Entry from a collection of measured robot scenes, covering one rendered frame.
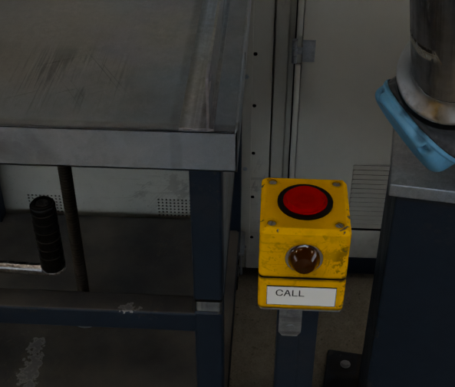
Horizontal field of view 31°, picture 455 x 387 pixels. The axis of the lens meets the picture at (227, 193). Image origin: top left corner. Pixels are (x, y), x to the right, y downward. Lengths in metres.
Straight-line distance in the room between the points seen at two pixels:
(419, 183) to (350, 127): 0.69
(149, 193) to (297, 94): 0.43
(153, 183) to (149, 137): 0.90
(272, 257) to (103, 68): 0.43
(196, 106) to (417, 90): 0.27
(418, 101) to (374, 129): 0.88
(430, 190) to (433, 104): 0.21
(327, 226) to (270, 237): 0.05
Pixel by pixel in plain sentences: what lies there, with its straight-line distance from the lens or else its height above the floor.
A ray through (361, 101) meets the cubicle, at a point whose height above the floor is 0.49.
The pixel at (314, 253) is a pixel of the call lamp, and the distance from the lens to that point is 0.72.
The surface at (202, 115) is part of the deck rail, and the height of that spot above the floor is 0.85.
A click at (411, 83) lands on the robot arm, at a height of 0.94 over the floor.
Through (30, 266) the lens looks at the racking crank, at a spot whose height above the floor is 0.65.
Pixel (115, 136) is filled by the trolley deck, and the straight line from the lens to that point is 0.95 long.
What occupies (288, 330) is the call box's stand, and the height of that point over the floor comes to 0.75.
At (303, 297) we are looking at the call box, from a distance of 0.76.
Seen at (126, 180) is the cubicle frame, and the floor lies 0.26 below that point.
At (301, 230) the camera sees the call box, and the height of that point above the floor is 0.90.
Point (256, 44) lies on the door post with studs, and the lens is 1.64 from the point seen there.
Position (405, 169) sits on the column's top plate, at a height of 0.75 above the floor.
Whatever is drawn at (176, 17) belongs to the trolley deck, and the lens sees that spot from 1.18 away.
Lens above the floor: 1.36
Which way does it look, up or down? 38 degrees down
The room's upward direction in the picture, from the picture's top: straight up
